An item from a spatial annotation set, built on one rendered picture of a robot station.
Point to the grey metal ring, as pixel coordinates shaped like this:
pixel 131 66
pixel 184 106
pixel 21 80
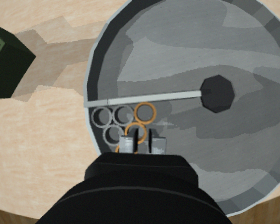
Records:
pixel 115 115
pixel 106 135
pixel 95 117

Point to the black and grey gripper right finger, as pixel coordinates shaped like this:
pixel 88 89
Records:
pixel 158 143

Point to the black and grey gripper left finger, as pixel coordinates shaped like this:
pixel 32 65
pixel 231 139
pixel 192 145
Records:
pixel 128 143

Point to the grey round turning table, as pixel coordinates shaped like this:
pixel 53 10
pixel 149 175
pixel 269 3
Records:
pixel 159 50

